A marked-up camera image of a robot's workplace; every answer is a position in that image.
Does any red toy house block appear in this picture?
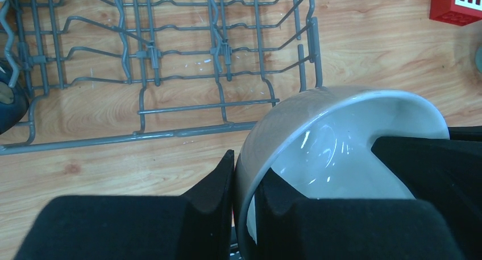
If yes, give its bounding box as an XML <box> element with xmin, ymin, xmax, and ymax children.
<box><xmin>429</xmin><ymin>0</ymin><xmax>481</xmax><ymax>26</ymax></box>

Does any mint green leaf bowl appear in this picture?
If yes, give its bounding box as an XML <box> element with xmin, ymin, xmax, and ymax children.
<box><xmin>475</xmin><ymin>46</ymin><xmax>482</xmax><ymax>73</ymax></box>

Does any plain beige bowl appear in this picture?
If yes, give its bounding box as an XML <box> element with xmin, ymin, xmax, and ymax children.
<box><xmin>233</xmin><ymin>85</ymin><xmax>450</xmax><ymax>259</ymax></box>

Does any dark blue floral bowl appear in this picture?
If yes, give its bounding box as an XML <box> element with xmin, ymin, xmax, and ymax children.
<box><xmin>1</xmin><ymin>61</ymin><xmax>29</xmax><ymax>134</ymax></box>

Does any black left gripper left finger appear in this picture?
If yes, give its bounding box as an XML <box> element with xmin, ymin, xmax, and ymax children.
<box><xmin>15</xmin><ymin>150</ymin><xmax>234</xmax><ymax>259</ymax></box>

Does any grey wire dish rack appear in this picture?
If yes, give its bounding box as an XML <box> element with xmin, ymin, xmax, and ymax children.
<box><xmin>0</xmin><ymin>0</ymin><xmax>324</xmax><ymax>156</ymax></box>

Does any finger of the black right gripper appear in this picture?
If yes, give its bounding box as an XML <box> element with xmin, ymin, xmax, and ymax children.
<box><xmin>371</xmin><ymin>126</ymin><xmax>481</xmax><ymax>259</ymax></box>

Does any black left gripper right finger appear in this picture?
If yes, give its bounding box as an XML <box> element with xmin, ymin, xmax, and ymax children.
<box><xmin>255</xmin><ymin>170</ymin><xmax>464</xmax><ymax>259</ymax></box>

